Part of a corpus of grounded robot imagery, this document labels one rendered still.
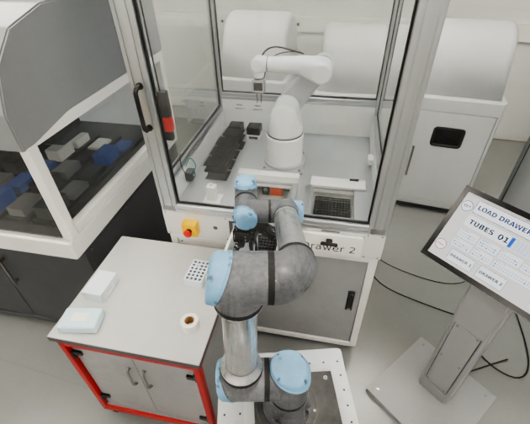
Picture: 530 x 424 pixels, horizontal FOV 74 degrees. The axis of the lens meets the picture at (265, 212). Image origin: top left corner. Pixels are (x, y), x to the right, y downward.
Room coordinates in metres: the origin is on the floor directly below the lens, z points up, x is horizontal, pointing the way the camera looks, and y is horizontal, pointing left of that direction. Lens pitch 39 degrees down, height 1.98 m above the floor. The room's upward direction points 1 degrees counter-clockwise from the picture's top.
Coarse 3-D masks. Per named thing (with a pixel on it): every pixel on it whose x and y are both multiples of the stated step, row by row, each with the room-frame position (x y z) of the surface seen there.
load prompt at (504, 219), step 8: (480, 200) 1.03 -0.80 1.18; (480, 208) 1.01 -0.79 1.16; (488, 208) 1.00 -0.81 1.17; (496, 208) 0.98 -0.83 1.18; (480, 216) 0.99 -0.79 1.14; (488, 216) 0.97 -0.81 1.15; (496, 216) 0.96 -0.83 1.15; (504, 216) 0.95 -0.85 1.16; (512, 216) 0.94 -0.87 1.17; (496, 224) 0.94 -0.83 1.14; (504, 224) 0.93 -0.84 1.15; (512, 224) 0.92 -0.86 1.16; (520, 224) 0.91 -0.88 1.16; (528, 224) 0.90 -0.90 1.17; (512, 232) 0.90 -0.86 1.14; (520, 232) 0.89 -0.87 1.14; (528, 232) 0.87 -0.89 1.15; (528, 240) 0.86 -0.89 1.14
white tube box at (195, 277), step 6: (192, 264) 1.09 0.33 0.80; (204, 264) 1.09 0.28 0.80; (192, 270) 1.06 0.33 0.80; (198, 270) 1.06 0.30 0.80; (204, 270) 1.07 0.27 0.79; (186, 276) 1.02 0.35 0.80; (192, 276) 1.02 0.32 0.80; (198, 276) 1.03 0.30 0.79; (204, 276) 1.03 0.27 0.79; (186, 282) 1.00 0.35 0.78; (192, 282) 1.00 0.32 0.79; (198, 282) 0.99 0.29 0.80; (204, 282) 1.02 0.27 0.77
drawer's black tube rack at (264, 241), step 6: (258, 234) 1.17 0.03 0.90; (258, 240) 1.13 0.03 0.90; (264, 240) 1.16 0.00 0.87; (270, 240) 1.13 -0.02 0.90; (276, 240) 1.13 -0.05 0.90; (234, 246) 1.10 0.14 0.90; (240, 246) 1.10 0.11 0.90; (258, 246) 1.09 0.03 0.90; (264, 246) 1.09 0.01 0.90; (270, 246) 1.12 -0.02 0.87; (276, 246) 1.12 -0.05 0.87
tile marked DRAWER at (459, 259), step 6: (450, 252) 0.93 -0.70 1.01; (456, 252) 0.92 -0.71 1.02; (450, 258) 0.91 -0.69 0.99; (456, 258) 0.90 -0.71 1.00; (462, 258) 0.90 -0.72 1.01; (468, 258) 0.89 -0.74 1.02; (456, 264) 0.89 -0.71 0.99; (462, 264) 0.88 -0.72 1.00; (468, 264) 0.87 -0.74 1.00; (474, 264) 0.86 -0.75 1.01; (468, 270) 0.86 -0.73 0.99
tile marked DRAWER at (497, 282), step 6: (480, 270) 0.84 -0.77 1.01; (486, 270) 0.83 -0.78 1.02; (474, 276) 0.83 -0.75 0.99; (480, 276) 0.82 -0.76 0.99; (486, 276) 0.82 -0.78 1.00; (492, 276) 0.81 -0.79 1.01; (498, 276) 0.80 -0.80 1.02; (486, 282) 0.80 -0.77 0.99; (492, 282) 0.79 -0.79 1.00; (498, 282) 0.79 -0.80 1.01; (504, 282) 0.78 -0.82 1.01; (498, 288) 0.77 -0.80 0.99
